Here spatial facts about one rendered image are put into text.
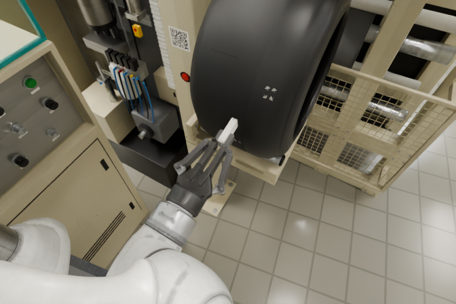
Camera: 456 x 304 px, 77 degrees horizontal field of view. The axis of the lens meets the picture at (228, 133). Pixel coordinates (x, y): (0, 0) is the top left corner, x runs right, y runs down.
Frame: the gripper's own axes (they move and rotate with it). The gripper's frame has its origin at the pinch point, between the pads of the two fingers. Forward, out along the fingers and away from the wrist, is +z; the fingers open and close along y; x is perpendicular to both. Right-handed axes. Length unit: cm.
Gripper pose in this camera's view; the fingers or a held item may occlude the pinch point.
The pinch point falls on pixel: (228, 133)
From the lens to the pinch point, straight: 66.8
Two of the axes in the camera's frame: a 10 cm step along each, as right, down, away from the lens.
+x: 0.7, 5.0, 8.6
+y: -8.7, -3.9, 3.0
